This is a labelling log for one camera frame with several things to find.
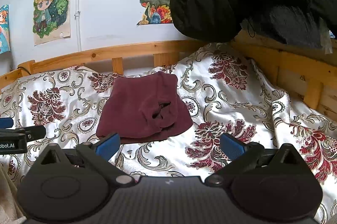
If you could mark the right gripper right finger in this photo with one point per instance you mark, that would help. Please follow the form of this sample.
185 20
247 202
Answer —
243 157

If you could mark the blond cartoon boy poster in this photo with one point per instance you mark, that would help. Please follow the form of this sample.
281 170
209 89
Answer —
51 20

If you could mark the blue cartoon poster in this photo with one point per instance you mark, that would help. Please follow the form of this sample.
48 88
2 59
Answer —
4 29

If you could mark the floral satin bedspread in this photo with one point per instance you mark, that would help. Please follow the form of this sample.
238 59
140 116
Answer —
223 93

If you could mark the wooden bed frame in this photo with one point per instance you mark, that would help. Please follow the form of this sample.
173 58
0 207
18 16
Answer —
309 74

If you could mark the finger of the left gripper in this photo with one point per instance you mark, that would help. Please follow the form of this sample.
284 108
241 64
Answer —
32 133
6 123

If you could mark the white wall conduit pipe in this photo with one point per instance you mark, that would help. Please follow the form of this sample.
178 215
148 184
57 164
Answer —
77 25

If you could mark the maroon long-sleeve shirt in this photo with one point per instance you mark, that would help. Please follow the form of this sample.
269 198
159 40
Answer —
144 109

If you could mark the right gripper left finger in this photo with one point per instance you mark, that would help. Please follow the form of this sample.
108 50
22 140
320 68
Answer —
96 157

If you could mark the beige cloth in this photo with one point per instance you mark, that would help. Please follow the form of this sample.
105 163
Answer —
10 211

